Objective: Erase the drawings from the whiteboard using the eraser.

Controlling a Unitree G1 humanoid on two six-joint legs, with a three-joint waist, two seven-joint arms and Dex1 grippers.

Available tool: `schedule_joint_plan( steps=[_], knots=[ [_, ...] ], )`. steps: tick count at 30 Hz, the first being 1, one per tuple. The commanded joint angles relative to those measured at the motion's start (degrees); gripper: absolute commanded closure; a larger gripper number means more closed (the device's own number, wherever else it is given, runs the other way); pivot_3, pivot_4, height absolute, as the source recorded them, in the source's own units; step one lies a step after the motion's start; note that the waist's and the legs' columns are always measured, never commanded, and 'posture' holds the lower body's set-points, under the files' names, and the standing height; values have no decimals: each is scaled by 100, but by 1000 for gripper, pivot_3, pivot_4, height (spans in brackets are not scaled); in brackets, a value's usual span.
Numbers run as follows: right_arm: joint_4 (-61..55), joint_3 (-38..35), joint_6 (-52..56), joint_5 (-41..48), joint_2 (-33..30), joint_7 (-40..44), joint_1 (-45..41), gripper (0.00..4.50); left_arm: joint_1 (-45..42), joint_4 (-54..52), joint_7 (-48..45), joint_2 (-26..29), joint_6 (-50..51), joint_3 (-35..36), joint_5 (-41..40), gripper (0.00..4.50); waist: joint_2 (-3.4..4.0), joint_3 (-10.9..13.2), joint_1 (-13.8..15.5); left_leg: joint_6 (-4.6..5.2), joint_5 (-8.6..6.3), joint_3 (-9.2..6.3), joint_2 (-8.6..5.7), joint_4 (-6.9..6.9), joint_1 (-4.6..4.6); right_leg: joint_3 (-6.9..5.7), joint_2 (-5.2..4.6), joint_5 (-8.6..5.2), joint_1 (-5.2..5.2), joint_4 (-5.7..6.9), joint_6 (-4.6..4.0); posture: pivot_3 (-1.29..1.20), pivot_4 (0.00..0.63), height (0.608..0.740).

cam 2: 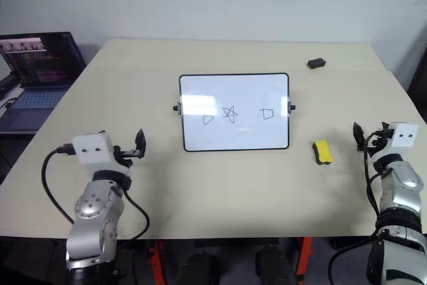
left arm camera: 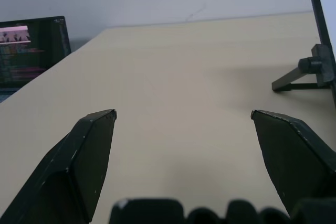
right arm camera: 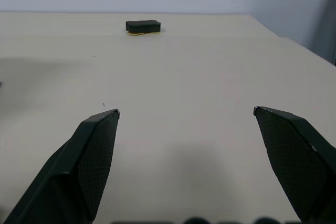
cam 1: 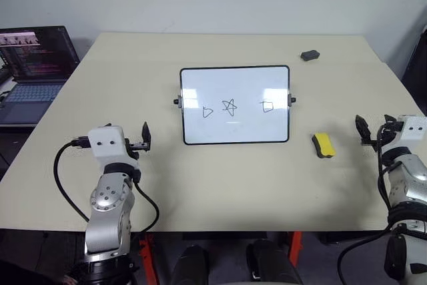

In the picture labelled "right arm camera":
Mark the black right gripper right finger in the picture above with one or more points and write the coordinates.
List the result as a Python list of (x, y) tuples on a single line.
[(296, 161)]

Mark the dark green yellow sponge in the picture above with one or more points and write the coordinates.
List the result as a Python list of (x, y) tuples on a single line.
[(143, 27)]

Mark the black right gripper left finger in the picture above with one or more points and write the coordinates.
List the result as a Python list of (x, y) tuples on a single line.
[(78, 166)]

